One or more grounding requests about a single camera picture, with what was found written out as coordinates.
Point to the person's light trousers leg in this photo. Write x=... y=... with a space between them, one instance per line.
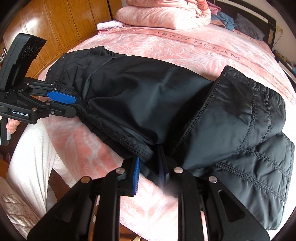
x=30 y=167

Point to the orange wooden wardrobe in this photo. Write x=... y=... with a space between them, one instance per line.
x=63 y=24

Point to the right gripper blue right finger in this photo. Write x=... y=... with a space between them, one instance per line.
x=207 y=210

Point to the blue garment on bed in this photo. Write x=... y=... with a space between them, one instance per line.
x=227 y=21

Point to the black padded pants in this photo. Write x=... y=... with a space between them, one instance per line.
x=185 y=129

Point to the grey pillow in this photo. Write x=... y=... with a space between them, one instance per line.
x=245 y=26

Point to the white pink folded towel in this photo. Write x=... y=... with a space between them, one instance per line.
x=109 y=25

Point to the person's left hand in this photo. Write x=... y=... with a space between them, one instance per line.
x=12 y=125

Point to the folded pink quilt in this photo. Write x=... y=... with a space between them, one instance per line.
x=175 y=15

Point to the pink garment near headboard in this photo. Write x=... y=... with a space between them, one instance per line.
x=214 y=8

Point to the pink leaf-print bed blanket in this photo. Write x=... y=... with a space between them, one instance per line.
x=161 y=69

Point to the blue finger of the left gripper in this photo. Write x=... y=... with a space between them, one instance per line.
x=65 y=111
x=61 y=97

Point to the dark wooden headboard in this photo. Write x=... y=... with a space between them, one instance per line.
x=262 y=20

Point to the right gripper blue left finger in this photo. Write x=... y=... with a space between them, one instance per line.
x=90 y=209

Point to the dark bedside table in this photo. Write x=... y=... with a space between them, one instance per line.
x=286 y=65

